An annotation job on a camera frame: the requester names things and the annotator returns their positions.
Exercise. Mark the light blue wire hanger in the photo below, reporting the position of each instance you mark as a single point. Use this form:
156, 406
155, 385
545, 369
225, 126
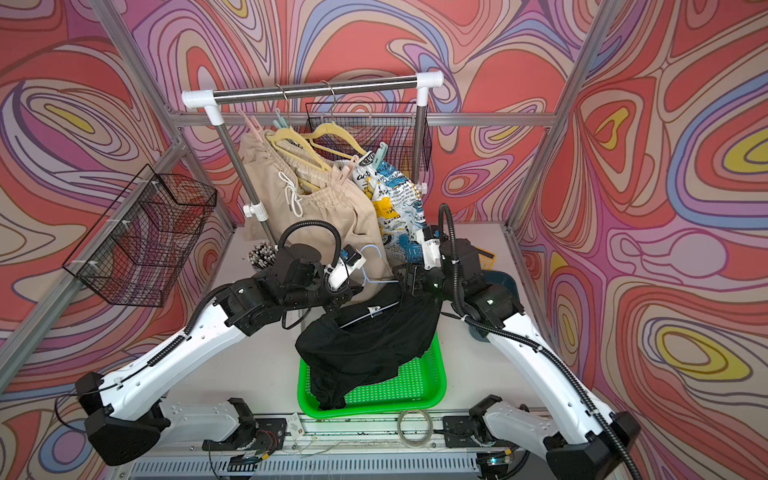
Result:
376, 270

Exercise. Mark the black shorts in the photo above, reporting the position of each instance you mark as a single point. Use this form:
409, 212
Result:
366, 343

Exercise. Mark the yellow hanger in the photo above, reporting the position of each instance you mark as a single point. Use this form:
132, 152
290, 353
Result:
293, 144
335, 141

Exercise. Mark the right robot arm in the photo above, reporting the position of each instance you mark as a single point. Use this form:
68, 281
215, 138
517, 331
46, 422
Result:
583, 438

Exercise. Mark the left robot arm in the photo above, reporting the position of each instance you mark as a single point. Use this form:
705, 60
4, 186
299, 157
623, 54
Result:
310, 266

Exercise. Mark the printed white blue yellow shorts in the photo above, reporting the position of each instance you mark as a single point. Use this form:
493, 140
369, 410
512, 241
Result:
398, 207

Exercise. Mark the green clothespin on printed shorts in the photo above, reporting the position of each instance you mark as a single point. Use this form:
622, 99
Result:
379, 155

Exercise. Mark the yellow hanger front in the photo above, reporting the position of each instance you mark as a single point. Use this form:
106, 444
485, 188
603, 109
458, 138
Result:
335, 141

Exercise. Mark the yellow calculator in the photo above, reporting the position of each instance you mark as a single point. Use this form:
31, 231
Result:
486, 259

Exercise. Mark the dark teal clothespin bin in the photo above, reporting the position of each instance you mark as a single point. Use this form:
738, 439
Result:
503, 279

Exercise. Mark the cup of pens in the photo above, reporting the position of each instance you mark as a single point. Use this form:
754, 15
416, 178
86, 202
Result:
262, 255

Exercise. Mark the green plastic basket tray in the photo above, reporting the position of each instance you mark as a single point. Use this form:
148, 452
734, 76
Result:
420, 384

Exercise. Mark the green clothespin near rack top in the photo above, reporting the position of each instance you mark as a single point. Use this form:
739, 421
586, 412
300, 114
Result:
280, 122

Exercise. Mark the clear tape roll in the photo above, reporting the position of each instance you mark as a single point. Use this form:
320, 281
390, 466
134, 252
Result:
414, 428

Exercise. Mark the clothes rack with steel bar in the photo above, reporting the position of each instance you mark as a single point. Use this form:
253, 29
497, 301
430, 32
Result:
211, 102

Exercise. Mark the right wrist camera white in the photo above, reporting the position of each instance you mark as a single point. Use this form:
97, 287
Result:
429, 238

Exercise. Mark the black wire basket back wall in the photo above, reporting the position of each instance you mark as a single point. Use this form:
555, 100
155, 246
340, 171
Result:
373, 123

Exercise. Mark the black wire basket wall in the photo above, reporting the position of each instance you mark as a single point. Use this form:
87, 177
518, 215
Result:
145, 247
373, 123

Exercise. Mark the black wire basket left wall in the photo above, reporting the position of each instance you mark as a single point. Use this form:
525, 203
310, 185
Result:
145, 247

